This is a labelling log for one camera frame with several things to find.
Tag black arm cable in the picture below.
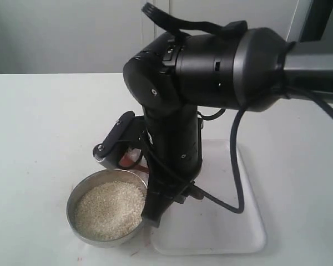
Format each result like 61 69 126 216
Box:
183 85 333 215

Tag white rectangular plastic tray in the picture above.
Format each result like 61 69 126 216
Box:
150 140 266 255

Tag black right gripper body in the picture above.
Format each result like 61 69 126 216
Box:
143 104 202 194

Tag white cabinet doors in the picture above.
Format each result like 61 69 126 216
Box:
0 1 310 74

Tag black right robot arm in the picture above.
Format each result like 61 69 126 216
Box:
123 21 333 227

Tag dark vertical post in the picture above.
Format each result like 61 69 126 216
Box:
299 0 333 42

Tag steel bowl of rice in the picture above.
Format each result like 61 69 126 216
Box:
66 170 147 248

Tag brown wooden spoon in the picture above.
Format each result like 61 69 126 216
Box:
118 149 149 173

